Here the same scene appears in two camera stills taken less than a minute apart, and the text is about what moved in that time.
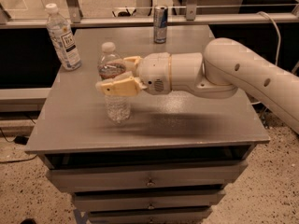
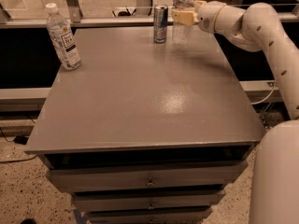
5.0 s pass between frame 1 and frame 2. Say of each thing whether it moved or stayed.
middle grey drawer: stayed
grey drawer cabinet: stayed
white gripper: moved
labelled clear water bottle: stayed
